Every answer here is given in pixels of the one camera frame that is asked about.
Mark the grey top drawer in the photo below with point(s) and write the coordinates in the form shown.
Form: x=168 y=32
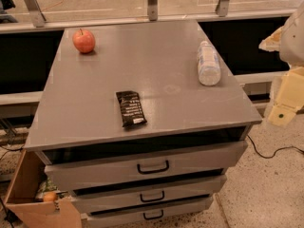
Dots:
x=147 y=166

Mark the black rxbar chocolate bar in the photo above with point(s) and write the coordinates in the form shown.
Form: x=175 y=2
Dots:
x=131 y=108

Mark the cardboard box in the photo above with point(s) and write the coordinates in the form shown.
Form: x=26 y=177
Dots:
x=21 y=199

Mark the orange fruit in box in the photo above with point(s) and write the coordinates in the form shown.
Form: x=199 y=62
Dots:
x=50 y=196

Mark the red apple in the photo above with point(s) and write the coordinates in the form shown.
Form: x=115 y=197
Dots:
x=83 y=40

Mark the grey bottom drawer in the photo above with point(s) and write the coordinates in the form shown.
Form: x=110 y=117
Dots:
x=148 y=212

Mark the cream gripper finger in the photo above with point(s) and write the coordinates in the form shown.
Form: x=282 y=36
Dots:
x=272 y=42
x=289 y=98

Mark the metal railing frame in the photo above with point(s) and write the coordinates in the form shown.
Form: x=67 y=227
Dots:
x=31 y=15

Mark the grey middle drawer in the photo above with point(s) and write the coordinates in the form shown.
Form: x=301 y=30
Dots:
x=142 y=195

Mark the grey drawer cabinet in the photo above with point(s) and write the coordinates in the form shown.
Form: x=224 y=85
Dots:
x=79 y=119

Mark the grey drawer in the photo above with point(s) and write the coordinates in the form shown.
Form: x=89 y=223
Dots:
x=147 y=166
x=142 y=195
x=148 y=212

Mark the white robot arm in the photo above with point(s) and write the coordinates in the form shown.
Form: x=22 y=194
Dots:
x=288 y=40

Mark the clear plastic water bottle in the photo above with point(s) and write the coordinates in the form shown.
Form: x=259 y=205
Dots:
x=208 y=64

